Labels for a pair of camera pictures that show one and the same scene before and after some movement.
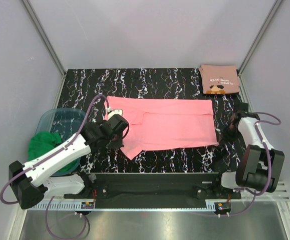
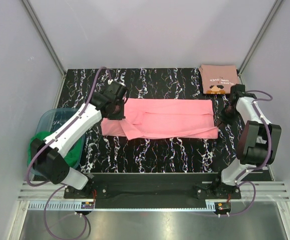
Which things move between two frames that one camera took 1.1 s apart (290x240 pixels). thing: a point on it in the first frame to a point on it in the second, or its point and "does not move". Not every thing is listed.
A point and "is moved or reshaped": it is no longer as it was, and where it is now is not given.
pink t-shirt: [158, 122] is moved or reshaped
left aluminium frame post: [44, 36] does not move
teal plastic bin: [67, 122] does not move
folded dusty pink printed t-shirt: [219, 79] does not move
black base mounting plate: [158, 187] does not move
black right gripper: [224, 132] to [231, 120]
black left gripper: [118, 144] to [120, 115]
